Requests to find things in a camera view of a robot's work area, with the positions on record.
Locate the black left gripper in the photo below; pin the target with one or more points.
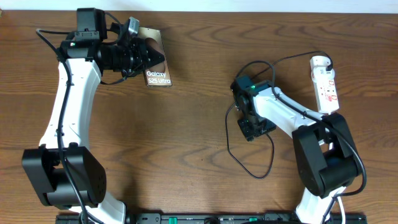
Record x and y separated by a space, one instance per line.
142 50

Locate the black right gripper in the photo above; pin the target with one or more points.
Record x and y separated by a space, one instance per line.
248 133

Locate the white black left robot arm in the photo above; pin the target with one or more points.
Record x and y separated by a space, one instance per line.
62 170

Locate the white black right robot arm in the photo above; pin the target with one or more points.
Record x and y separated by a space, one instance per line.
327 160

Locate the white power strip socket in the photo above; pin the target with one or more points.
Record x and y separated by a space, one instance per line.
324 84

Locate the black mounting rail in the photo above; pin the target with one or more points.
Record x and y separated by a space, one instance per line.
271 217

